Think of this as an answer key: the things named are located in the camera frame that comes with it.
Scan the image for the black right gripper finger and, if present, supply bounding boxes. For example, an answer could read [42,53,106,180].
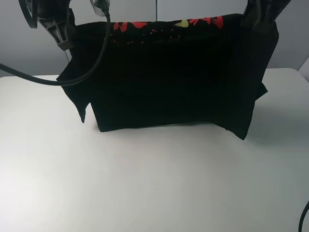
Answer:
[240,7,277,30]

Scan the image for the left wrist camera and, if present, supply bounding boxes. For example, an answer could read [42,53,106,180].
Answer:
[90,0,110,17]

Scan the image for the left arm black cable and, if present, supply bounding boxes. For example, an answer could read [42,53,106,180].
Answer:
[0,0,112,87]

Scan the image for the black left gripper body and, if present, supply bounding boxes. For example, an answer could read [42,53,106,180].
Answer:
[31,0,70,17]

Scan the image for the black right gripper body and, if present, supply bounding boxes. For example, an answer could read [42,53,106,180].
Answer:
[246,0,290,12]

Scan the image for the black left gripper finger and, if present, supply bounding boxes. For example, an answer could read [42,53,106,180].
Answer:
[38,8,76,50]

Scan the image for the right arm black cables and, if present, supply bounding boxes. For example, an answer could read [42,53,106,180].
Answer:
[298,200,309,232]

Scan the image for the black printed t-shirt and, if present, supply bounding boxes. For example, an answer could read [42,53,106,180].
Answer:
[63,14,279,139]

